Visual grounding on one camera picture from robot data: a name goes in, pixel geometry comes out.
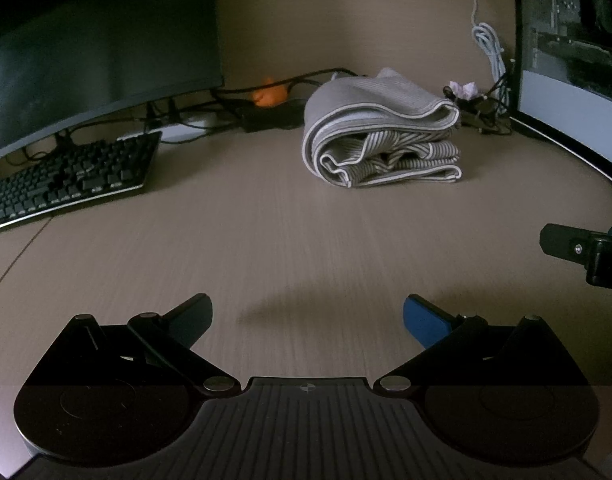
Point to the small pink flower ornament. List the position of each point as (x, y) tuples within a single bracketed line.
[(464, 92)]

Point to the beige ribbed knit garment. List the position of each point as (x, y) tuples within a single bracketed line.
[(368, 131)]

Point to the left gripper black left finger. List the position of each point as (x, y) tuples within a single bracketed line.
[(182, 325)]

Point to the orange round object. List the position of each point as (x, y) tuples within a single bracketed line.
[(271, 94)]

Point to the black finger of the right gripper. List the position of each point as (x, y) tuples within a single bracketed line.
[(573, 244)]

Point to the curved black computer monitor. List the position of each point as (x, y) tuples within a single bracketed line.
[(65, 62)]

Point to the black computer keyboard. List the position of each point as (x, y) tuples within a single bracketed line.
[(84, 175)]

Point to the white monitor stand base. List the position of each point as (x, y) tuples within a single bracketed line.
[(192, 126)]

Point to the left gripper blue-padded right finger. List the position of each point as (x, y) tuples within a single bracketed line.
[(428, 324)]

